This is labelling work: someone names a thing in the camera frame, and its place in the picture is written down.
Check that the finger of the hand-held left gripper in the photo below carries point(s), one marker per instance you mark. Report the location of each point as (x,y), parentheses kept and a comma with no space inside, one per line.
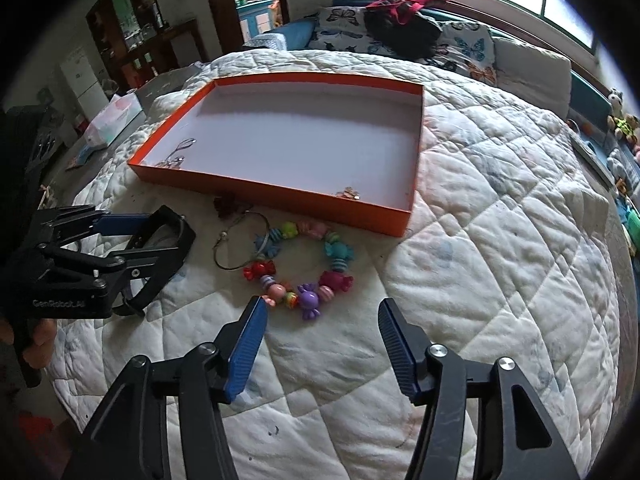
(125,223)
(115,266)

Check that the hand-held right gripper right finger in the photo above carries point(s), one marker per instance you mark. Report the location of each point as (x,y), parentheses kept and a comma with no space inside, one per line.
(397,355)

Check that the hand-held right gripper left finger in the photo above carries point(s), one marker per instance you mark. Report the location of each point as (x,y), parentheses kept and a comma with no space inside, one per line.
(245,355)

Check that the black smart watch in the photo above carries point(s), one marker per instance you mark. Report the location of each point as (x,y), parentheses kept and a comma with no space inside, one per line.
(176,245)

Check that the silver bangle with beads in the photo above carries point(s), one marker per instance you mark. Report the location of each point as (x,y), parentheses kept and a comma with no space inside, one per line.
(223,234)

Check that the orange shallow box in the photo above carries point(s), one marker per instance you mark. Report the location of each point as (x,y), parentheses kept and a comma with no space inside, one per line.
(300,135)

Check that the person's left hand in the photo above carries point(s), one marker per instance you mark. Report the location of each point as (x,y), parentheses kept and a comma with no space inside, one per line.
(46,342)

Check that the cluster of silver rings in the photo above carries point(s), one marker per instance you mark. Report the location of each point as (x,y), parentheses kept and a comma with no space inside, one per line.
(167,163)

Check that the blue booklet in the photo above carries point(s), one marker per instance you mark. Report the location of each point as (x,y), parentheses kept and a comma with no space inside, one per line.
(82,157)

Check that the soft tissue pack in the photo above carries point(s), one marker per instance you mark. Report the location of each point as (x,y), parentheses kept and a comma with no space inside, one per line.
(112,117)

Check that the white quilted blanket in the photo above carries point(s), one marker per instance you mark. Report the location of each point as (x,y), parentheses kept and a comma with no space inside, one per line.
(475,260)

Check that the white refrigerator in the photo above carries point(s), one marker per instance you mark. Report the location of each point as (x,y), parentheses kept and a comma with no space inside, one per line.
(82,77)

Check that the small rose gold earrings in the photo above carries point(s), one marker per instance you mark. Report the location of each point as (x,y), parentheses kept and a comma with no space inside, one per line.
(348,193)

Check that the dark wooden desk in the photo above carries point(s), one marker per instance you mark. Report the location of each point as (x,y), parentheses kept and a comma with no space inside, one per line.
(175,42)

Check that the dark wooden glass cabinet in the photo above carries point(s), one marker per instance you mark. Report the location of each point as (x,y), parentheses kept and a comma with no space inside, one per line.
(130,20)

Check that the white lace cloth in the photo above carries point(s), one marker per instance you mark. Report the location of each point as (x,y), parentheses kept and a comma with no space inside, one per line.
(265,41)

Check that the light blue cabinet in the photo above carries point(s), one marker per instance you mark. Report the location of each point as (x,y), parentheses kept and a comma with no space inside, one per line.
(255,17)

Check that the blue cushion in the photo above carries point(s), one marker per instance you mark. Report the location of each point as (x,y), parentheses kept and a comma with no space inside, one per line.
(295,34)

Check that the green plastic toy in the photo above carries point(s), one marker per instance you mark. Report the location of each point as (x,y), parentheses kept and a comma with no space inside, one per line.
(632,227)

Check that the butterfly print pillow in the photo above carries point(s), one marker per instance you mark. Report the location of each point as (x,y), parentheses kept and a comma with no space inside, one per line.
(467,52)
(340,30)

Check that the white blue plush toy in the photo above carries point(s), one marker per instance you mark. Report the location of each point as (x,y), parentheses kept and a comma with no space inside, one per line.
(617,166)

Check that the plain white pillow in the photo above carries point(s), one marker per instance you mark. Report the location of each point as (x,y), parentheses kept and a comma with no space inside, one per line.
(532,77)

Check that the yellow green bear plush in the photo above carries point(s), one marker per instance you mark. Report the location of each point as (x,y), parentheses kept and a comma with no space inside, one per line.
(625,127)

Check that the black bag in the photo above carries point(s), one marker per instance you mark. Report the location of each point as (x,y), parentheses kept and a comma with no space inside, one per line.
(400,32)

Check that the white cow plush toy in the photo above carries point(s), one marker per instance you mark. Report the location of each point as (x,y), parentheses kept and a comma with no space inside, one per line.
(616,99)

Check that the dark wooden door frame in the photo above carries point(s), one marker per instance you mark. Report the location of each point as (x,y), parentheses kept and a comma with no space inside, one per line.
(220,5)

